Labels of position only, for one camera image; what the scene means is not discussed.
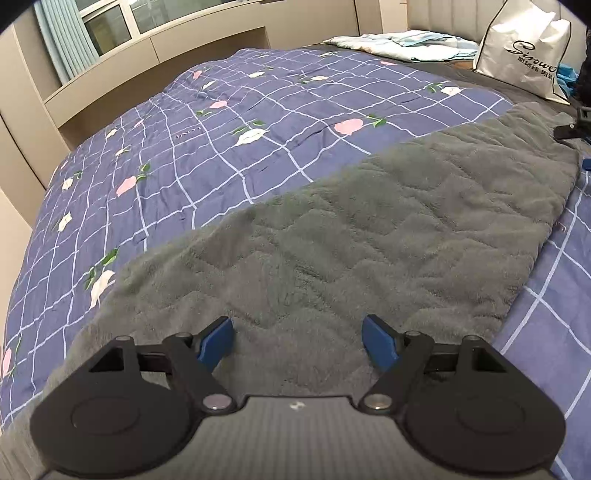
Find grey quilted fleece pants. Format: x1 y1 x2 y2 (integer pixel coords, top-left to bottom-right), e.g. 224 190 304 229
1 104 584 479

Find black bag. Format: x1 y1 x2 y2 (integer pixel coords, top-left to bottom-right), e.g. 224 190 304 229
572 28 591 108

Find white shopping bag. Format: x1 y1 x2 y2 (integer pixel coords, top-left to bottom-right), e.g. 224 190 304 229
473 0 572 105

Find grey padded headboard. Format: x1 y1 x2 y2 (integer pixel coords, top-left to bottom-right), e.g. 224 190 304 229
407 0 586 71

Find light patterned pillow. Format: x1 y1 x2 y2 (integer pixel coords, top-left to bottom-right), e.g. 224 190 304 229
324 30 479 62

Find blue plaid floral bedspread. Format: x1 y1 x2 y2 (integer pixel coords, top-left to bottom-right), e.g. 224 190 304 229
1 48 590 479

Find beige right wardrobe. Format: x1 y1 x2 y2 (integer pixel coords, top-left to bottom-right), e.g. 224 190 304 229
0 22 73 296

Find beige window cabinet shelf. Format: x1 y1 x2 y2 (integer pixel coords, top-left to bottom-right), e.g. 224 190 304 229
45 1 358 149

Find dark glass window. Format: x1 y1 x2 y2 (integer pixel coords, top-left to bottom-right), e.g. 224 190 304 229
74 0 260 60

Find left teal curtain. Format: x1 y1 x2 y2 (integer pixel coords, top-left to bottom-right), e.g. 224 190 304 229
34 0 99 85

